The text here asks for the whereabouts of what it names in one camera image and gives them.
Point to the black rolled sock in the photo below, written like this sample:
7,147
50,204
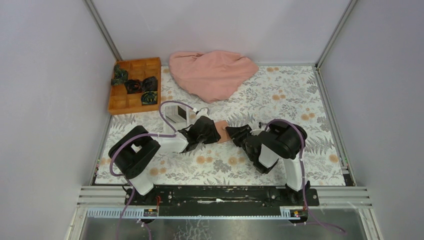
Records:
149,84
133,86

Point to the pink cloth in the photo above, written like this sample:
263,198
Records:
212,76

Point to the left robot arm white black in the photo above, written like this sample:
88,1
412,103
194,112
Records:
137,148

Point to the black rolled sock left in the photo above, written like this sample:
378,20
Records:
133,86

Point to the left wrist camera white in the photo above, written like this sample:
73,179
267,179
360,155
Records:
203,112

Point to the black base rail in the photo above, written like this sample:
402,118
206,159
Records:
196,201

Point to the green patterned rolled sock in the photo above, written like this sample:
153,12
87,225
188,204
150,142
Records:
120,76

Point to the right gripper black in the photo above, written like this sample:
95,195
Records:
237,133

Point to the dark patterned rolled sock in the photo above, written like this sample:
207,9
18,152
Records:
149,98

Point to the brown leather card holder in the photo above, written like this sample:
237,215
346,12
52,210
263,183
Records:
221,129

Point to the wooden compartment tray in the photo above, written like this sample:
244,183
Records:
122,103

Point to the white translucent card box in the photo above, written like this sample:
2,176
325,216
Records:
179,126

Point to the black rolled sock right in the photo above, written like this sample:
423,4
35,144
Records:
149,84

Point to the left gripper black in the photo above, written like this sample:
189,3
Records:
214,137

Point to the floral table mat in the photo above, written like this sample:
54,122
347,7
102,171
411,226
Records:
274,92

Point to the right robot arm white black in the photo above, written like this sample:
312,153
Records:
280,140

